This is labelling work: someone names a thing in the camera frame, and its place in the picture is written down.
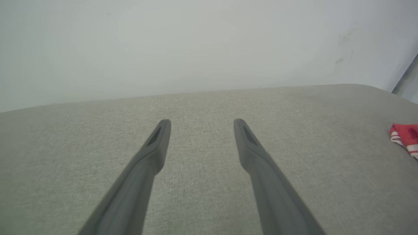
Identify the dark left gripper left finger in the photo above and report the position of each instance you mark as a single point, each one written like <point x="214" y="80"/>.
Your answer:
<point x="137" y="182"/>

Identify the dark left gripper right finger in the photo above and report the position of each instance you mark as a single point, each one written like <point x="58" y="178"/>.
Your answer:
<point x="271" y="186"/>

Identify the red and white garment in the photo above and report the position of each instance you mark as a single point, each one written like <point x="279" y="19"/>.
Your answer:
<point x="406" y="137"/>

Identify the grey fabric bed surface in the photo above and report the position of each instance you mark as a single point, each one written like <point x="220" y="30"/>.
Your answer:
<point x="202" y="182"/>

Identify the grey metal bar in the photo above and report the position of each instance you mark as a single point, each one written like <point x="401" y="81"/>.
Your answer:
<point x="406" y="76"/>

